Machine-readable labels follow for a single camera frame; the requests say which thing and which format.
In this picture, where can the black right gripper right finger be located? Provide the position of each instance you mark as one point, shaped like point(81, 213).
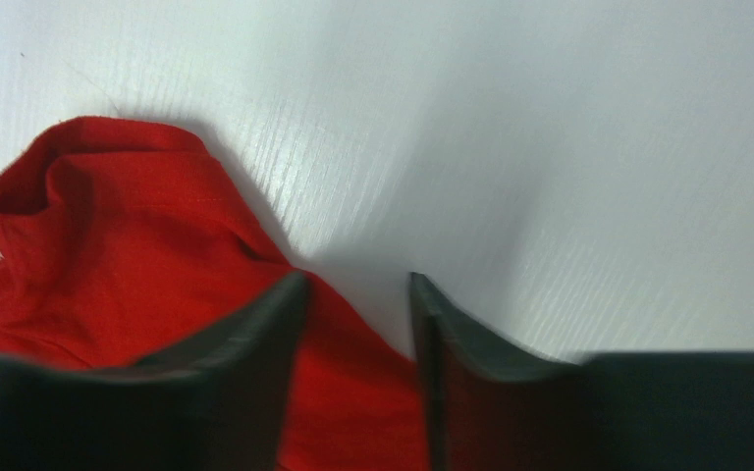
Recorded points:
point(492, 405)

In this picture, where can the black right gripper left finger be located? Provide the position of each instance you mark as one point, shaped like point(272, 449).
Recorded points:
point(213, 401)

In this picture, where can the red t-shirt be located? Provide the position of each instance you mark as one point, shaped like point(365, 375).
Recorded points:
point(119, 237)

